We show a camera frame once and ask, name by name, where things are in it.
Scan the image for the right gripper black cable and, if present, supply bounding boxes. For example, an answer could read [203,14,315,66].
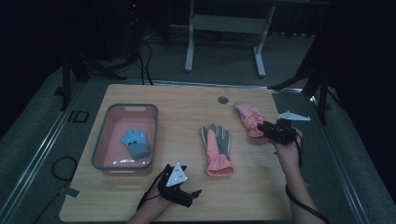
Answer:
[284,133,332,224]

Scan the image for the person's left hand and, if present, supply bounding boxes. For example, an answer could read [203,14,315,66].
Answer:
[144,174,175,210]

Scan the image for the black tripod stand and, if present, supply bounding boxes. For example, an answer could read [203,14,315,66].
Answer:
[268,59,332,126]
[53,46,127,112]

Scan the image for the person's right hand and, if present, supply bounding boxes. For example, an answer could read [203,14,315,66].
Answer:
[273,128,304,173]

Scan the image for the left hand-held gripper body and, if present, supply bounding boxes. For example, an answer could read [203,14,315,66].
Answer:
[156,161,194,208]

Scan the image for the metal floor rail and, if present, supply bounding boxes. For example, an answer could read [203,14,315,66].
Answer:
[309,94,373,224]
[0,81,88,220]

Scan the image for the black floor cable loop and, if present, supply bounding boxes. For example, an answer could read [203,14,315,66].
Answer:
[33,156,79,224]

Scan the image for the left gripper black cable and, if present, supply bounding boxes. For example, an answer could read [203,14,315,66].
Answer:
[135,169,167,213]

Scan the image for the black hanging cables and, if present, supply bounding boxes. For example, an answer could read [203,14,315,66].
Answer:
[135,38,154,86]

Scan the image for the pink glove with grey palm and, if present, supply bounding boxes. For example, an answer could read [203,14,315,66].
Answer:
[200,123,235,178]

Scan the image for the pink padded glove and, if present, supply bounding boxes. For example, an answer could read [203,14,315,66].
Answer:
[233,101,271,140]

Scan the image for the pink basin with grey rim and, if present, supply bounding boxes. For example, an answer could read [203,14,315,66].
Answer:
[91,103,160,175]

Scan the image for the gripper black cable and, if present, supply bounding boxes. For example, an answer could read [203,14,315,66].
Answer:
[284,133,332,224]
[135,169,167,213]

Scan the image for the grey tape piece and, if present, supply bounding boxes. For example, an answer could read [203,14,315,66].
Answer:
[64,187,81,199]

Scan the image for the blue knit glove with dots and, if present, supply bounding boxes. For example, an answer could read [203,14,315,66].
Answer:
[120,129,151,161]

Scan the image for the white metal table frame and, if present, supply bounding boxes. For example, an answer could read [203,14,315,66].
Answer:
[184,0,277,78]

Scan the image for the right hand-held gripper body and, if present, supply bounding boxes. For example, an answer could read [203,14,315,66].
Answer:
[265,110,311,147]

